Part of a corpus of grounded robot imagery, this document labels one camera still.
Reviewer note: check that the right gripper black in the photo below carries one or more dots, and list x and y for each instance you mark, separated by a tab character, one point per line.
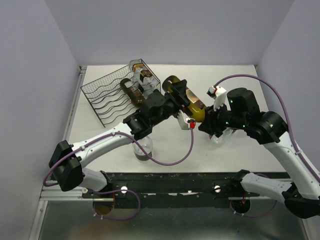
210	125

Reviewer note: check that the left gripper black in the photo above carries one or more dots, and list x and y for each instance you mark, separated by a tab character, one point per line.
179	88

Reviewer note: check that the square clear bottle dark cap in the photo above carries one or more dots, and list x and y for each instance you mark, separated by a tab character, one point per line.
137	65

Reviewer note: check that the olive green wine bottle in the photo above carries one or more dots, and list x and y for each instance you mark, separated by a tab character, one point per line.
133	90

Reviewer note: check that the black wire wine rack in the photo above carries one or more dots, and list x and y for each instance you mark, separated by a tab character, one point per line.
106	99

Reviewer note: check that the clear square bottle black label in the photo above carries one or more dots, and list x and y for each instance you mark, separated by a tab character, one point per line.
147	81

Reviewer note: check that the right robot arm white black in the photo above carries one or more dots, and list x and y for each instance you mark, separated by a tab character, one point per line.
238	110

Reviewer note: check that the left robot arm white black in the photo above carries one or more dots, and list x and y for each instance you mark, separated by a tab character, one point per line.
69	161

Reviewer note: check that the round clear flask bottle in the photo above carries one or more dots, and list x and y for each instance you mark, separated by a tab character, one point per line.
220	140

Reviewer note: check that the round clear bottle silver cap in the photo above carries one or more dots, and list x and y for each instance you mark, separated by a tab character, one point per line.
147	146

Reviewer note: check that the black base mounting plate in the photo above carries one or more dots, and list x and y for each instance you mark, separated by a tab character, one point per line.
166	190

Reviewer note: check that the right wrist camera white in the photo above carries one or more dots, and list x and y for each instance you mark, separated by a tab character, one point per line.
219	95

